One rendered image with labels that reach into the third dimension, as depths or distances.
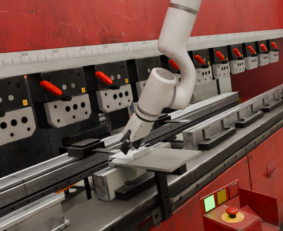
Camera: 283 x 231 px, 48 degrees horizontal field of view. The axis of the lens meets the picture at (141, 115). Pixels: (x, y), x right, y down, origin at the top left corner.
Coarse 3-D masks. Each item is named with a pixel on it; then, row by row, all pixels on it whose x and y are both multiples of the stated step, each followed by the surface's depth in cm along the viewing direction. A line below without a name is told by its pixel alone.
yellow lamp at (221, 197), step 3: (219, 192) 112; (222, 192) 112; (225, 192) 113; (219, 195) 112; (222, 195) 112; (225, 195) 113; (219, 198) 112; (222, 198) 113; (225, 198) 114; (219, 201) 112; (222, 201) 113
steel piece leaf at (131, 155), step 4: (144, 148) 112; (148, 148) 114; (128, 152) 119; (132, 152) 118; (136, 152) 109; (140, 152) 111; (144, 152) 112; (148, 152) 114; (120, 156) 115; (124, 156) 114; (128, 156) 113; (132, 156) 112; (136, 156) 109; (140, 156) 111
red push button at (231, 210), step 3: (231, 207) 104; (234, 207) 104; (228, 210) 103; (231, 210) 102; (234, 210) 102; (237, 210) 102; (228, 213) 102; (231, 213) 101; (234, 213) 101; (231, 216) 103; (234, 216) 102
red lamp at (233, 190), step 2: (234, 184) 116; (236, 184) 117; (230, 186) 115; (232, 186) 115; (234, 186) 116; (236, 186) 117; (230, 188) 115; (232, 188) 115; (234, 188) 116; (236, 188) 117; (230, 190) 115; (232, 190) 115; (234, 190) 116; (236, 190) 117; (230, 192) 115; (232, 192) 116; (234, 192) 116; (236, 192) 117; (230, 194) 115; (232, 194) 116; (234, 194) 116; (236, 194) 117; (230, 196) 115; (232, 196) 116
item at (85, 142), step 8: (72, 144) 133; (80, 144) 130; (88, 144) 130; (96, 144) 132; (104, 144) 135; (72, 152) 132; (80, 152) 128; (88, 152) 129; (96, 152) 128; (104, 152) 125; (112, 152) 121
